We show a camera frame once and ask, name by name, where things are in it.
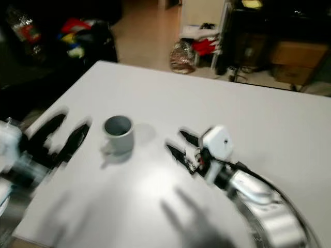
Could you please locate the red cloth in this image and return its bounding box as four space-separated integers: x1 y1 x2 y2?
191 37 218 56

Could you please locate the colourful clothes pile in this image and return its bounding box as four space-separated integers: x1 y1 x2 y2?
59 17 117 63

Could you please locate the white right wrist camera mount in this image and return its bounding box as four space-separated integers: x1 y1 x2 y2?
202 125 233 162

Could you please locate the brown patterned bag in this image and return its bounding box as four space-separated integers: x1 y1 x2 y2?
169 40 196 73

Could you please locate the brown cardboard box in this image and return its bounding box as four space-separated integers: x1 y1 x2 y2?
269 40 329 86

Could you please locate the grey ceramic mug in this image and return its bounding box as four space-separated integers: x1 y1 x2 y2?
102 115 134 156

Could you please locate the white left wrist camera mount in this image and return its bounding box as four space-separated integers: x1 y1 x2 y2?
0 120 23 174

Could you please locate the small yellow item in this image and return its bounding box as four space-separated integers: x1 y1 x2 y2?
242 0 263 9

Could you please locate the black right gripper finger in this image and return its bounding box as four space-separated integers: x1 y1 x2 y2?
178 130 202 148
165 145 194 168

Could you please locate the black shelf unit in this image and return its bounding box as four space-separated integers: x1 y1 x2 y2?
217 0 331 83

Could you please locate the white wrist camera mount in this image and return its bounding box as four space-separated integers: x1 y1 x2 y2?
202 125 233 162
0 120 23 174

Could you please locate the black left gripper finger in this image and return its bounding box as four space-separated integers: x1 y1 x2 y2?
31 111 68 151
61 121 91 161

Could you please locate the black low cabinet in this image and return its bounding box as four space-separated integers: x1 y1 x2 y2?
0 0 119 122

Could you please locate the clear bottle with red label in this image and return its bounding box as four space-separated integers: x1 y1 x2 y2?
8 6 44 55

